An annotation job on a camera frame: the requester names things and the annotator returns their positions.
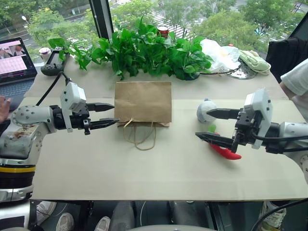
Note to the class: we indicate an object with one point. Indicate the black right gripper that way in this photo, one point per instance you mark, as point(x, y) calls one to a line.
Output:
point(247, 127)

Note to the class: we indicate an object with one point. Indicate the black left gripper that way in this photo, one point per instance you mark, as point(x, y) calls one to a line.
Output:
point(80, 120)

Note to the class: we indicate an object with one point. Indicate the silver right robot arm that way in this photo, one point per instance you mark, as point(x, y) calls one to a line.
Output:
point(292, 128)

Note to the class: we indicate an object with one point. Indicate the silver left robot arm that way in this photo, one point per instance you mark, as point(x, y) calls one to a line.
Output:
point(31, 115)

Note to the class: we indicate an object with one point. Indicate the brown paper bag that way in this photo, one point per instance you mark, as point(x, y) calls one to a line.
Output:
point(143, 103)

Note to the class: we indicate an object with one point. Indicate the white plastic bag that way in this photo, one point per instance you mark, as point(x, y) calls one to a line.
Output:
point(217, 55)

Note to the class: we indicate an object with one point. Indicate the bystander bare hand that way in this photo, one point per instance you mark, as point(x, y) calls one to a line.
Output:
point(3, 109)

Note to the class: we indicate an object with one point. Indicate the grey white plush toy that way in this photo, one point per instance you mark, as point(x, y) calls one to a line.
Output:
point(203, 110)

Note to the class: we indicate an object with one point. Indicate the red chili pepper toy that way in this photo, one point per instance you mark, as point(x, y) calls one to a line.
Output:
point(228, 155)

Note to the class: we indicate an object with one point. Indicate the round metal grille plate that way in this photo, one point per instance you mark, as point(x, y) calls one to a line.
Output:
point(241, 72)

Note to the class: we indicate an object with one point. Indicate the black handheld controller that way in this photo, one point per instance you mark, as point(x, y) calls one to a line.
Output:
point(54, 63)

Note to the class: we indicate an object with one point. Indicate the light green cloth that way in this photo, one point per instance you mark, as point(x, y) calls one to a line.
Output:
point(255, 61)

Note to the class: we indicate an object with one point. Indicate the green leafy plant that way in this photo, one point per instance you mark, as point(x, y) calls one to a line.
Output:
point(144, 53)

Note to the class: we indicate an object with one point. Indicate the cup with purple lid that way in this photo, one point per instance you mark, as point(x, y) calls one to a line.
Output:
point(44, 53)

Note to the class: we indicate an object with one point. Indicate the person in white shirt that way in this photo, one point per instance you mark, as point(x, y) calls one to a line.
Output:
point(297, 79)

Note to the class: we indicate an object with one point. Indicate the black garment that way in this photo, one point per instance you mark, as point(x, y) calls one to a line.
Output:
point(286, 55)

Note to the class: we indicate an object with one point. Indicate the open laptop computer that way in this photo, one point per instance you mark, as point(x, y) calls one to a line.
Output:
point(14, 72)

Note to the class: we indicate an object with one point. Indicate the red drink can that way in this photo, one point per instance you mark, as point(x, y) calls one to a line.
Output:
point(163, 31)

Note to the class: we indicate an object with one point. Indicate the grey trouser leg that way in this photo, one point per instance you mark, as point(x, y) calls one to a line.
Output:
point(122, 216)

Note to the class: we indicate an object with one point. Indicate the white sneaker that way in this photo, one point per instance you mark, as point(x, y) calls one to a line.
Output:
point(274, 216)
point(103, 224)
point(65, 222)
point(45, 210)

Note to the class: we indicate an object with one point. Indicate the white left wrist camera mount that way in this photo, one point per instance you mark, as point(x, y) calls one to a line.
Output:
point(73, 95)

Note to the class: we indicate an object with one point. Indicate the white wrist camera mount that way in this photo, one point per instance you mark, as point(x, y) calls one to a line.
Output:
point(261, 103)
point(73, 95)

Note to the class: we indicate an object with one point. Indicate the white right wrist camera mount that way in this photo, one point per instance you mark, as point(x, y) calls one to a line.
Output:
point(261, 103)

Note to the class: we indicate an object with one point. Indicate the black window frame post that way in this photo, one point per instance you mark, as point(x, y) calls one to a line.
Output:
point(102, 19)

